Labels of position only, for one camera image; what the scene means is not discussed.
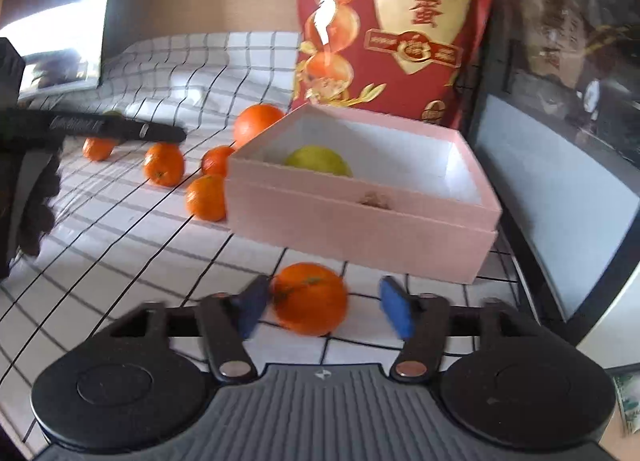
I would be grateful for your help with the person's left hand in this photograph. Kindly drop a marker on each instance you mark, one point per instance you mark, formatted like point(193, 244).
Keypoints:
point(42, 221)

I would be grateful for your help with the red printed gift bag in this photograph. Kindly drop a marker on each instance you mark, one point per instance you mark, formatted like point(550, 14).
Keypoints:
point(400, 16)

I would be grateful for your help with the pink cardboard box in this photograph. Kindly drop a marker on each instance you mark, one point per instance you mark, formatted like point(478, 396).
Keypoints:
point(360, 236)

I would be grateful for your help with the yellow-green pear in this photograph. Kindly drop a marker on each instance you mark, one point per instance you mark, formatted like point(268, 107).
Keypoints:
point(320, 161)

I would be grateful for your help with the large orange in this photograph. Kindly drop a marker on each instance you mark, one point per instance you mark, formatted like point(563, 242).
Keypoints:
point(256, 125)

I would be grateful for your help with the black television screen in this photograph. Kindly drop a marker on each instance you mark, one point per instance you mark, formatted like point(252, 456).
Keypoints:
point(60, 1)

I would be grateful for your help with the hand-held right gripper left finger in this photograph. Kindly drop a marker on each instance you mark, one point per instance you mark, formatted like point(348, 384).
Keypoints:
point(252, 306)

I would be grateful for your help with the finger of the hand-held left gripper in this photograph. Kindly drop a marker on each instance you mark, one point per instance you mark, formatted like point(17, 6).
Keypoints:
point(115, 128)

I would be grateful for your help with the green printed paper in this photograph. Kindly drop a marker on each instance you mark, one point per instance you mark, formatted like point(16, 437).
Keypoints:
point(629, 401)

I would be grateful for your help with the yellow-green citrus on cloth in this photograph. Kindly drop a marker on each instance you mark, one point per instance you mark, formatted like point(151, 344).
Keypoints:
point(113, 113)

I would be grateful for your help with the white checked tablecloth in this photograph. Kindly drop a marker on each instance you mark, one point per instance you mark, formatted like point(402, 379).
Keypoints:
point(150, 251)

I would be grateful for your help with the small tangerine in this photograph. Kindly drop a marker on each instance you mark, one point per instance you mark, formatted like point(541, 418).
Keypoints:
point(217, 161)
point(206, 197)
point(164, 164)
point(99, 148)

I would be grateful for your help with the medium orange with stem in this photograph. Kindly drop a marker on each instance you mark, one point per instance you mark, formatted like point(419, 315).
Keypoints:
point(312, 301)

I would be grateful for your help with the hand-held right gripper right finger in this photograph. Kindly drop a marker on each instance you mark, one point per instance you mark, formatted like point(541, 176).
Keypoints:
point(397, 306)

